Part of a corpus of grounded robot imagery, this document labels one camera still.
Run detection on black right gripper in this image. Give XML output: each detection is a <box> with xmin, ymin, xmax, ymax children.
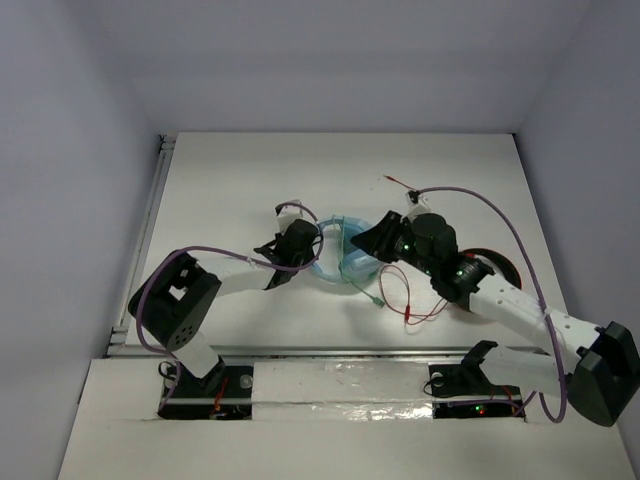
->
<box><xmin>351</xmin><ymin>210</ymin><xmax>437</xmax><ymax>277</ymax></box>

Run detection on light blue headphones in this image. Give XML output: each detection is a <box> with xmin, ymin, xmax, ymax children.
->
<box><xmin>311</xmin><ymin>215</ymin><xmax>382</xmax><ymax>284</ymax></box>

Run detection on green headphone cable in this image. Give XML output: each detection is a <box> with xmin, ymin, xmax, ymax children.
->
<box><xmin>329</xmin><ymin>214</ymin><xmax>386</xmax><ymax>310</ymax></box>

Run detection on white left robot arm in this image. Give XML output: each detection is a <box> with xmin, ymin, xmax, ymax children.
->
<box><xmin>128</xmin><ymin>219</ymin><xmax>322</xmax><ymax>395</ymax></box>

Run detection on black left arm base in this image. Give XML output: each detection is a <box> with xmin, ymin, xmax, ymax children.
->
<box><xmin>157</xmin><ymin>361</ymin><xmax>254</xmax><ymax>421</ymax></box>

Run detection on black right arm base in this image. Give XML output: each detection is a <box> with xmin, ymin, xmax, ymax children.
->
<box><xmin>423</xmin><ymin>340</ymin><xmax>526</xmax><ymax>420</ymax></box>

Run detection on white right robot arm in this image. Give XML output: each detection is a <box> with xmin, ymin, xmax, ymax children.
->
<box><xmin>351</xmin><ymin>211</ymin><xmax>639</xmax><ymax>427</ymax></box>

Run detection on red headphones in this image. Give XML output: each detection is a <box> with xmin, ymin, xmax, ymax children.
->
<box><xmin>450</xmin><ymin>248</ymin><xmax>523</xmax><ymax>321</ymax></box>

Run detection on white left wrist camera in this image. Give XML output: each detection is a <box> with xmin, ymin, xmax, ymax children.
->
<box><xmin>275</xmin><ymin>199</ymin><xmax>304</xmax><ymax>234</ymax></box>

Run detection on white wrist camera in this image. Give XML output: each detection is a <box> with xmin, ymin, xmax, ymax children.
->
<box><xmin>405</xmin><ymin>189</ymin><xmax>431</xmax><ymax>221</ymax></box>
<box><xmin>275</xmin><ymin>199</ymin><xmax>304</xmax><ymax>234</ymax></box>

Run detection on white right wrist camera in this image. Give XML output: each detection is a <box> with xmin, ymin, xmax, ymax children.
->
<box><xmin>405</xmin><ymin>189</ymin><xmax>431</xmax><ymax>221</ymax></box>

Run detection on red headphone cable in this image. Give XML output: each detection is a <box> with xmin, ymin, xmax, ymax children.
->
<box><xmin>378</xmin><ymin>173</ymin><xmax>451</xmax><ymax>326</ymax></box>

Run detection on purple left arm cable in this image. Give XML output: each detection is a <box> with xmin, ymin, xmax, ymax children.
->
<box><xmin>135</xmin><ymin>201</ymin><xmax>323</xmax><ymax>416</ymax></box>

